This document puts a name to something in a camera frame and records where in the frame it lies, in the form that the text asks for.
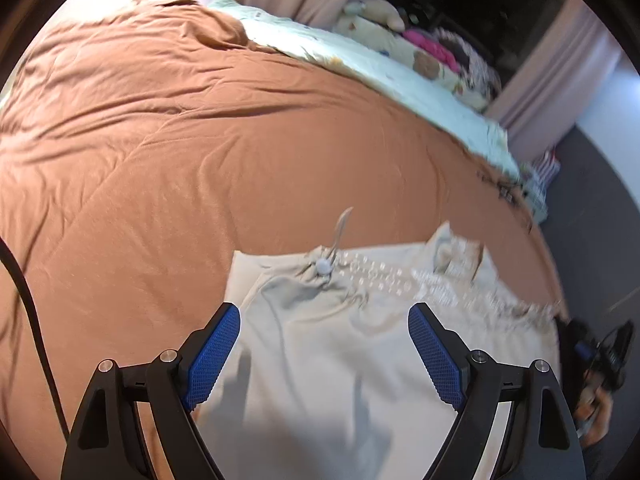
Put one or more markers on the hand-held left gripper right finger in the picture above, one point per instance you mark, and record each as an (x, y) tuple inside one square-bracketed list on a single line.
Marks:
[(435, 355)]

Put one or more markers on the pale green quilt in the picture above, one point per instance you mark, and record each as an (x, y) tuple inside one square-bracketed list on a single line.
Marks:
[(390, 90)]

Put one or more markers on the cream plush toy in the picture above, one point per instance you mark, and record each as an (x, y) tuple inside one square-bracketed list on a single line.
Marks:
[(372, 12)]

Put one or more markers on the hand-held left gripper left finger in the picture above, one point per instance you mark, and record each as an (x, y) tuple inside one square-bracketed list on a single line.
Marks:
[(210, 360)]

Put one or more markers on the floral cloth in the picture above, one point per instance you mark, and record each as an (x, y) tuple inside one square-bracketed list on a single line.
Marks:
[(475, 67)]

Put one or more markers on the bear print cushion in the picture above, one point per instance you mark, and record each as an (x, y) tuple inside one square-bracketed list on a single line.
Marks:
[(425, 62)]

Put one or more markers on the brown blanket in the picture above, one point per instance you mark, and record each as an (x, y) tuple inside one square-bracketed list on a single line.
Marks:
[(175, 135)]

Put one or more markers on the person's right hand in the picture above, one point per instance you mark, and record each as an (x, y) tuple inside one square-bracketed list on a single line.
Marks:
[(597, 410)]

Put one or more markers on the striped gift bag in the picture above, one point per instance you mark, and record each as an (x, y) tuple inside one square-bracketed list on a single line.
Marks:
[(545, 165)]

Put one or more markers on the pink cloth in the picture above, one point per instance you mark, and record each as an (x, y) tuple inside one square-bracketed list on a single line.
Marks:
[(430, 50)]

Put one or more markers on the beige jacket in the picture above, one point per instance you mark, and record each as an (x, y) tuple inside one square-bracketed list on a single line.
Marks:
[(320, 360)]

